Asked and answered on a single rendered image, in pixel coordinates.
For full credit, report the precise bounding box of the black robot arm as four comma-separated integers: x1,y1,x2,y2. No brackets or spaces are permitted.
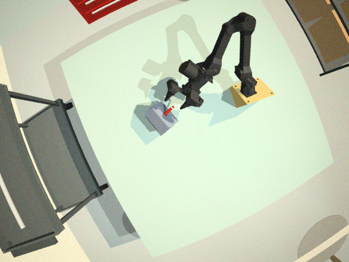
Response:
179,12,257,106

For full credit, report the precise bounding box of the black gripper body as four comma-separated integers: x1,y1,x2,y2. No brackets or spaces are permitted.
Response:
167,79,200,96

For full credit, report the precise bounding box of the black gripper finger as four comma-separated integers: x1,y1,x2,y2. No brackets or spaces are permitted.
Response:
164,90,175,102
180,102,193,109

